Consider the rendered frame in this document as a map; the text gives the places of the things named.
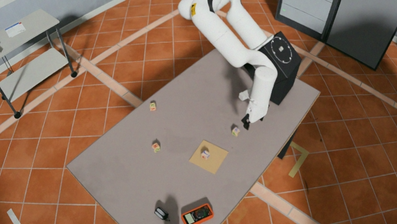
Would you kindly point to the tan square mat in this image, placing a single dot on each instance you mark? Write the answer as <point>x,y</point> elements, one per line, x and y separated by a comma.
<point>217,155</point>

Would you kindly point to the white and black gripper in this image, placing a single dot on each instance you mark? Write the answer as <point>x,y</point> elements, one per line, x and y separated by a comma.
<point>253,113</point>

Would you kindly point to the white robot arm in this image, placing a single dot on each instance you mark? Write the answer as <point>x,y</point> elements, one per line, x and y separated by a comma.
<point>202,13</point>

